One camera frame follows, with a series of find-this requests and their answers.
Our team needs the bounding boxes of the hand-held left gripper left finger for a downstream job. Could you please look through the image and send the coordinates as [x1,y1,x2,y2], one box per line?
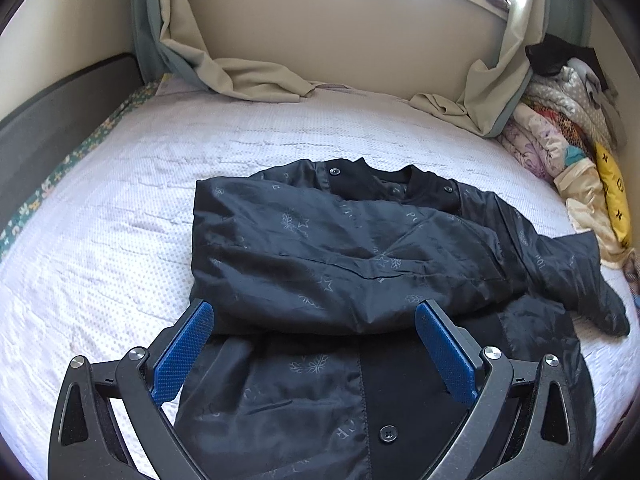
[47,299,216,480]

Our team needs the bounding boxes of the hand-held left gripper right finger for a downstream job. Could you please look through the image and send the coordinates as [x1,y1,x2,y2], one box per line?
[415,300,599,480]

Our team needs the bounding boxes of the black printed jacket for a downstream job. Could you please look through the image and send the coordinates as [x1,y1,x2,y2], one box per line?
[172,156,631,480]

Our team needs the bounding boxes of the white textured bedspread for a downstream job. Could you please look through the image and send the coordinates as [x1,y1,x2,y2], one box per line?
[0,77,640,480]

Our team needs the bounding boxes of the cream satin cloth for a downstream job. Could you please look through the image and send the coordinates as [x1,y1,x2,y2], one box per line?
[554,159,632,273]

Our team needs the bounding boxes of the green floral bedsheet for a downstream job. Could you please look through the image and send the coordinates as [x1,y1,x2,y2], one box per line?
[0,74,173,263]

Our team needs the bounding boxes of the pale floral quilt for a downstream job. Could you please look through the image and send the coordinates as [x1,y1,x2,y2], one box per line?
[499,102,601,188]

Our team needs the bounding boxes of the yellow patterned pillow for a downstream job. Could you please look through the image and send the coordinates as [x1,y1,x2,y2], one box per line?
[593,141,635,252]

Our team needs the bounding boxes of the dark bed headboard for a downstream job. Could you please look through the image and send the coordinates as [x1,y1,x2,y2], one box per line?
[0,52,147,233]

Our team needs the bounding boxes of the beige curtain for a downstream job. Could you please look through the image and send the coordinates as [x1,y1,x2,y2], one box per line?
[410,0,547,139]
[159,0,323,104]

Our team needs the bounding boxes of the grey dotted blanket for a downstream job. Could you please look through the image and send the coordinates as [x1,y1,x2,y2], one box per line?
[522,57,628,148]

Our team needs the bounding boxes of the black cloth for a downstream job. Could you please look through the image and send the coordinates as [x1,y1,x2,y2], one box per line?
[524,34,598,80]

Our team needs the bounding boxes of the grey-green curtain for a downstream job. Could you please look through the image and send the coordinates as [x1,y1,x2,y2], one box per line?
[130,0,174,87]

